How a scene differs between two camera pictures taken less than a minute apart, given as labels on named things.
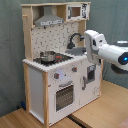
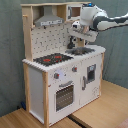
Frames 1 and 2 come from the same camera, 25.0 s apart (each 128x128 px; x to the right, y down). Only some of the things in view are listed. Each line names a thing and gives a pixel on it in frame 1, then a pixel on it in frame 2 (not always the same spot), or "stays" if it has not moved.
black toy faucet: [71, 44] stays
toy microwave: [77, 11] stays
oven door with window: [65, 96] stays
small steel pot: [47, 56] to [80, 51]
